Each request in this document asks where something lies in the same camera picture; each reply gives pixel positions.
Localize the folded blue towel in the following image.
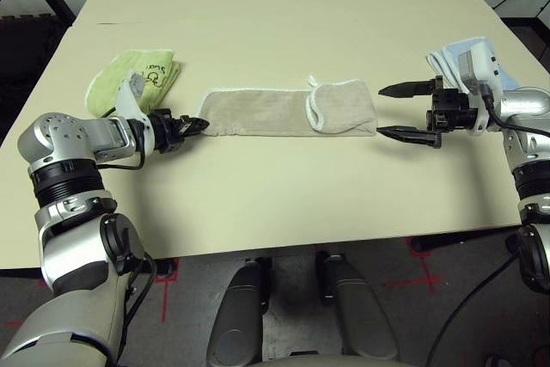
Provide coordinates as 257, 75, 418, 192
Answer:
425, 35, 523, 95

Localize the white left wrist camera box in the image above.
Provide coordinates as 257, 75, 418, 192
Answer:
112, 69, 155, 157

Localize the beige towel white trim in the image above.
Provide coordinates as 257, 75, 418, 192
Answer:
196, 76, 379, 138

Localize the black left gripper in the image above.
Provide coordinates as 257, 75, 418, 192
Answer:
148, 107, 211, 156

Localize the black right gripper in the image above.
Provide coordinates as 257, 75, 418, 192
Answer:
376, 76, 479, 149

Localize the folded green towel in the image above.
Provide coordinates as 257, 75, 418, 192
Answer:
85, 46, 182, 119

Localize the black low platform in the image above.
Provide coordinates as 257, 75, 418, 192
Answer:
500, 16, 550, 70

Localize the black foam floor mat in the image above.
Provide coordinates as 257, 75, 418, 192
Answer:
0, 14, 65, 144

